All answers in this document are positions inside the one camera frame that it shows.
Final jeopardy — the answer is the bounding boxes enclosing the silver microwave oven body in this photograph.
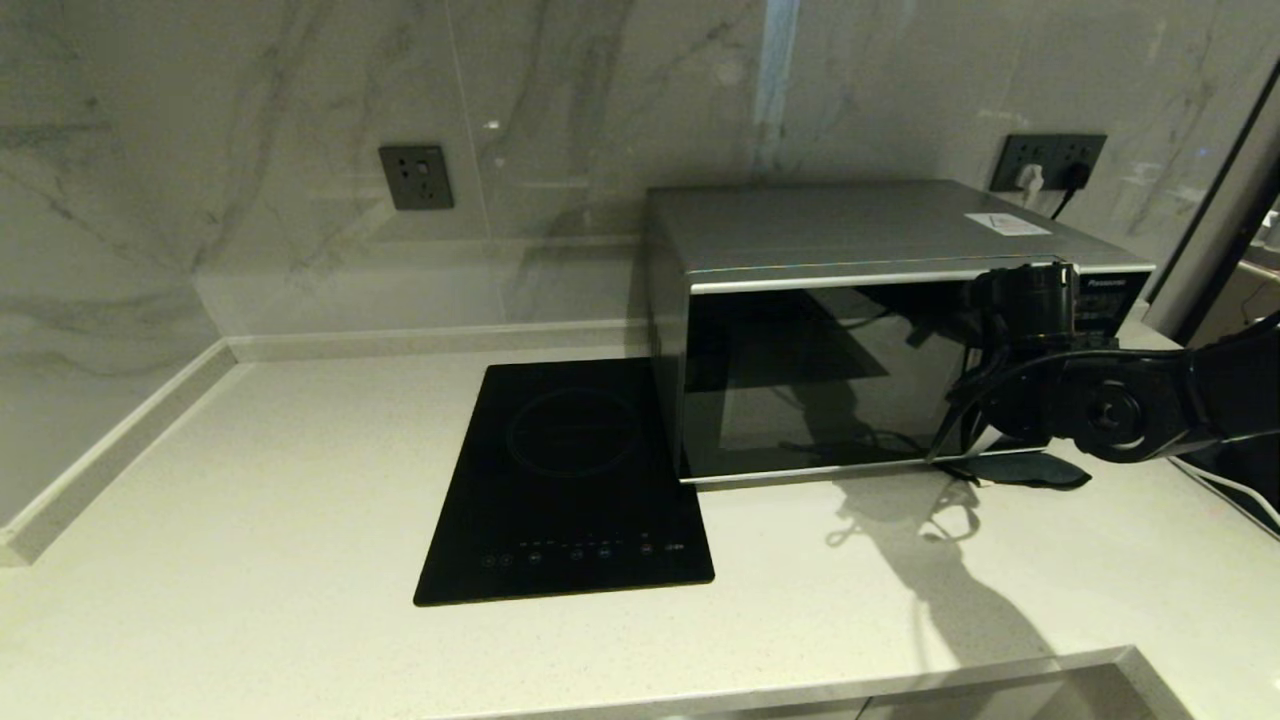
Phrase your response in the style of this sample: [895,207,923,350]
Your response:
[645,180,1156,486]

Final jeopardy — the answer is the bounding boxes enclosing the dark cloth pad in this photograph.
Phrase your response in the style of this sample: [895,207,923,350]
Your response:
[945,452,1093,491]

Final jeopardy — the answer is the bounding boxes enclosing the white sticker label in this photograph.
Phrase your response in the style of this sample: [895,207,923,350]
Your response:
[965,211,1053,237]

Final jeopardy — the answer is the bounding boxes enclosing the black power plug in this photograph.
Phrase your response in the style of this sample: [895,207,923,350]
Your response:
[1052,160,1091,219]

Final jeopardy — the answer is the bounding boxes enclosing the black appliance base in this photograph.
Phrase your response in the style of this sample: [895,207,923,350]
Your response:
[1195,440,1280,521]

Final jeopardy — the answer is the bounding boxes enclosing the black induction cooktop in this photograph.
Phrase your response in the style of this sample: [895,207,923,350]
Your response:
[414,358,716,607]

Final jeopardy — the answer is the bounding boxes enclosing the white power cable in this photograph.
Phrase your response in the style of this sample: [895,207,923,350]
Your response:
[1168,455,1280,541]

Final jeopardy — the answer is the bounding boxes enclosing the grey double wall socket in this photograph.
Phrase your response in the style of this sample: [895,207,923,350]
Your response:
[990,134,1108,193]

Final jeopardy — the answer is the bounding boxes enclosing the grey single wall socket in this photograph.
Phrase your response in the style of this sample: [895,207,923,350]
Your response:
[378,145,455,211]

